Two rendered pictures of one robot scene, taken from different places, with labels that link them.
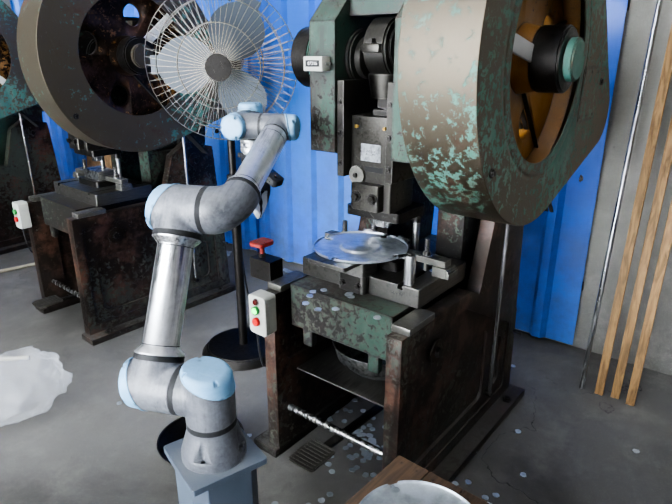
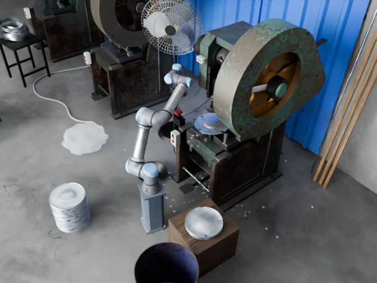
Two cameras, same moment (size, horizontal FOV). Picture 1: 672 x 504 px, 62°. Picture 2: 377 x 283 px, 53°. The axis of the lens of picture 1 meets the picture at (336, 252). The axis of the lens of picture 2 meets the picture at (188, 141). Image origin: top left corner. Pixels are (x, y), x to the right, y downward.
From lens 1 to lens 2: 1.65 m
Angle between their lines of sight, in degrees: 23
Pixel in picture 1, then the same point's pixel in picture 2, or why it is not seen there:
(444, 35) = (224, 95)
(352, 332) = (203, 153)
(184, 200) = (147, 117)
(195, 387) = (146, 173)
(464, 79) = (228, 109)
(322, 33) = (204, 49)
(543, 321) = (308, 142)
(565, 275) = (320, 126)
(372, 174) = not seen: hidden behind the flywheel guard
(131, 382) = (129, 167)
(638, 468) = (308, 213)
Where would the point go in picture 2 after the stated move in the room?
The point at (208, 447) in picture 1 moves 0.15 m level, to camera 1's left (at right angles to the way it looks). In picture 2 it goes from (149, 188) to (130, 185)
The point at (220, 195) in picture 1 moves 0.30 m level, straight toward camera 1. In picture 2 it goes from (158, 117) to (154, 144)
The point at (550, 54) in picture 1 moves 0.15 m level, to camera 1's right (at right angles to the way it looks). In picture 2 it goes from (270, 90) to (293, 94)
